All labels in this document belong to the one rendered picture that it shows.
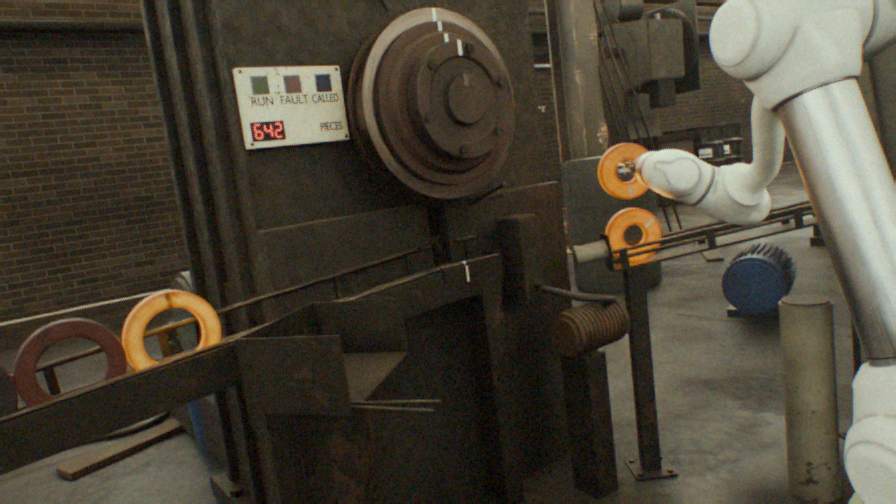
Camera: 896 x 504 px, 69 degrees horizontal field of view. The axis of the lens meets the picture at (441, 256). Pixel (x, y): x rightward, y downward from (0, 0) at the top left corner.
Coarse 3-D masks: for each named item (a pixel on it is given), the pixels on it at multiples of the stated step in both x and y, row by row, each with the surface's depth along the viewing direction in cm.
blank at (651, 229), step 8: (632, 208) 182; (616, 216) 181; (624, 216) 181; (632, 216) 181; (640, 216) 181; (648, 216) 181; (608, 224) 183; (616, 224) 182; (624, 224) 182; (632, 224) 182; (640, 224) 182; (648, 224) 182; (656, 224) 182; (608, 232) 182; (616, 232) 182; (648, 232) 182; (656, 232) 182; (616, 240) 182; (648, 240) 182; (616, 248) 182; (640, 248) 183; (648, 248) 183; (640, 256) 183; (648, 256) 183
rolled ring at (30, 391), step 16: (64, 320) 119; (80, 320) 120; (32, 336) 116; (48, 336) 117; (64, 336) 118; (80, 336) 120; (96, 336) 121; (112, 336) 123; (32, 352) 116; (112, 352) 123; (16, 368) 114; (32, 368) 116; (112, 368) 123; (16, 384) 114; (32, 384) 116; (32, 400) 116
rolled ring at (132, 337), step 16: (144, 304) 126; (160, 304) 127; (176, 304) 129; (192, 304) 131; (208, 304) 133; (128, 320) 125; (144, 320) 126; (208, 320) 133; (128, 336) 124; (208, 336) 133; (128, 352) 124; (144, 352) 126
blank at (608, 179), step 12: (624, 144) 178; (636, 144) 179; (612, 156) 179; (624, 156) 179; (636, 156) 179; (600, 168) 180; (612, 168) 179; (600, 180) 181; (612, 180) 180; (636, 180) 180; (612, 192) 181; (624, 192) 181; (636, 192) 181
